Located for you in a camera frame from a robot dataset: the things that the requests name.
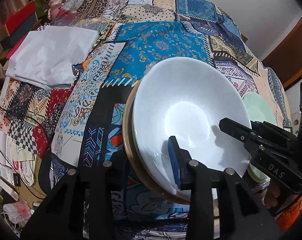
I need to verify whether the white patterned bowl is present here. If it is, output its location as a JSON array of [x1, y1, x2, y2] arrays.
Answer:
[[132, 57, 250, 201]]

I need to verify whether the pink ceramic bowl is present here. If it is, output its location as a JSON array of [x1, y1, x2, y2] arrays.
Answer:
[[122, 80, 190, 205]]

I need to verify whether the right hand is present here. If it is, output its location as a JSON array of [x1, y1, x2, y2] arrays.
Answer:
[[263, 180, 280, 209]]

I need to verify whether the green ceramic bowl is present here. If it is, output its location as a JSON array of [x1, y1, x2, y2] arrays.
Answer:
[[242, 92, 276, 183]]

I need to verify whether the blue patchwork quilt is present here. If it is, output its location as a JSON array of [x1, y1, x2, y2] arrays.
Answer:
[[0, 0, 292, 240]]

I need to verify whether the folded white cloth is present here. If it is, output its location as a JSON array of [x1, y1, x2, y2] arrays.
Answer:
[[6, 25, 99, 89]]

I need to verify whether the red box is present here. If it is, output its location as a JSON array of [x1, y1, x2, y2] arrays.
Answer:
[[4, 1, 35, 35]]

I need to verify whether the pink bunny figurine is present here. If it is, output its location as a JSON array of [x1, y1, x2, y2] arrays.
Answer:
[[47, 0, 63, 21]]

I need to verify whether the wooden door frame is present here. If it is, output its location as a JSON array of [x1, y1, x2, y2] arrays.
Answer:
[[262, 17, 302, 90]]

